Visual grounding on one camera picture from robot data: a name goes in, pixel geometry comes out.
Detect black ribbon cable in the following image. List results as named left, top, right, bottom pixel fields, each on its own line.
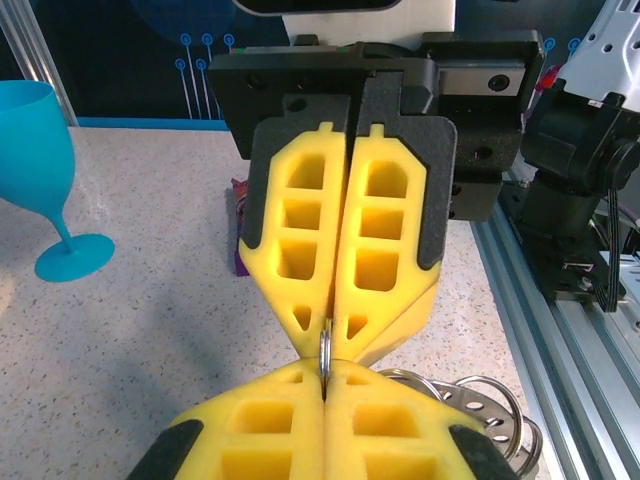
left=593, top=183, right=628, bottom=314

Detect aluminium rail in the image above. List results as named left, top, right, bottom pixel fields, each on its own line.
left=471, top=164, right=640, bottom=480

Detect blue plastic goblet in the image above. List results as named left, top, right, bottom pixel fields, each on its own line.
left=0, top=79, right=117, bottom=284

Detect purple candy packet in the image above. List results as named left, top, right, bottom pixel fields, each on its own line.
left=227, top=177, right=252, bottom=278

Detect large metal keyring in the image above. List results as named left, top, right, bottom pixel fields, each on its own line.
left=317, top=319, right=545, bottom=475

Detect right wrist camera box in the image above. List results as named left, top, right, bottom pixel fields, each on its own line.
left=232, top=0, right=457, bottom=49

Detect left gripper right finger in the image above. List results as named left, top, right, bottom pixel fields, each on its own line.
left=323, top=359, right=524, bottom=480

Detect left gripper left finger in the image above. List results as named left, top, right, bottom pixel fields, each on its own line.
left=129, top=360, right=327, bottom=480

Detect aluminium frame post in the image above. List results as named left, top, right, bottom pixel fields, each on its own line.
left=0, top=0, right=80, bottom=126

